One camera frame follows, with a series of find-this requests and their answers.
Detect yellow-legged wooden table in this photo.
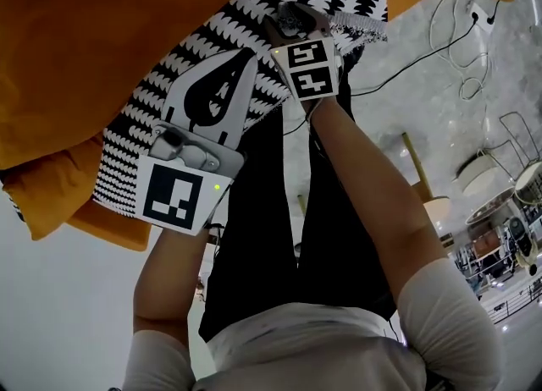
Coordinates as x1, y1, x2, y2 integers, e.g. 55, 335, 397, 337
400, 131, 452, 251

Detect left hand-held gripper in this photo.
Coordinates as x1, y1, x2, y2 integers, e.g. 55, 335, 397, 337
135, 51, 258, 237

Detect white power socket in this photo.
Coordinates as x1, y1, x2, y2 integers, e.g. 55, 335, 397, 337
468, 1, 495, 36

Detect white wire chair frame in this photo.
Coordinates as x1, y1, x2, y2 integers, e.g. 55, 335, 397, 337
476, 110, 542, 173

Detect round wire-rim table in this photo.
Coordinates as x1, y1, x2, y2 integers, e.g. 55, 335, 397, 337
464, 189, 517, 226

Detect black railing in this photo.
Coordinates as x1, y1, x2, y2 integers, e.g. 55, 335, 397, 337
485, 281, 542, 325

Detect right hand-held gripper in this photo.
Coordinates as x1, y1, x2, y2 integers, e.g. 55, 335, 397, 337
263, 2, 342, 103

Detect person's black trousers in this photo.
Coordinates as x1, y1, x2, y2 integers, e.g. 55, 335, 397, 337
197, 48, 400, 342

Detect person's right forearm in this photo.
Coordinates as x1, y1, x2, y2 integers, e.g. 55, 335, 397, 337
306, 96, 451, 300

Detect black cable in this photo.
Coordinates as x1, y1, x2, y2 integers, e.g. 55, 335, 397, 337
282, 0, 534, 136

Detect white round ottoman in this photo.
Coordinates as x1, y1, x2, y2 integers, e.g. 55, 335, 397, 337
451, 152, 517, 196

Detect person's left forearm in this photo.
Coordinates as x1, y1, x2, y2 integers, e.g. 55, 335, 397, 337
132, 223, 218, 342

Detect white cable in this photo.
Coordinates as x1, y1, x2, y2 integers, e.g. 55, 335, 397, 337
428, 0, 492, 102

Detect black white patterned blanket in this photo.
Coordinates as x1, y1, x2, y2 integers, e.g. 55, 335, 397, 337
6, 0, 389, 223

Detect person's white shirt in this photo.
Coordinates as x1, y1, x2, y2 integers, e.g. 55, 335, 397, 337
121, 253, 504, 391

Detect orange sofa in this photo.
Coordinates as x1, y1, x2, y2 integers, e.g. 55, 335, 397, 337
0, 0, 517, 253

